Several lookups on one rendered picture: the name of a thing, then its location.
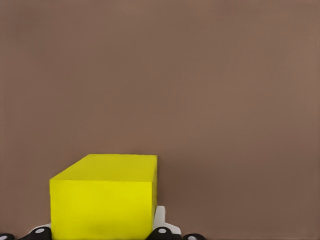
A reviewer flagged pale left gripper left finger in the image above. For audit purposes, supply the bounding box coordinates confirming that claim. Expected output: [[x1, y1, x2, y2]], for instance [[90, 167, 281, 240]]
[[18, 223, 52, 240]]

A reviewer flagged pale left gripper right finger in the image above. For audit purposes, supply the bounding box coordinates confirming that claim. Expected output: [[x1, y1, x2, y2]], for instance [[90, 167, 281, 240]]
[[146, 205, 183, 240]]

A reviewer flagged yellow drawer box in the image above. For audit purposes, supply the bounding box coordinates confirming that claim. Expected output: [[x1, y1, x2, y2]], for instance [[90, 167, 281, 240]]
[[49, 153, 159, 240]]

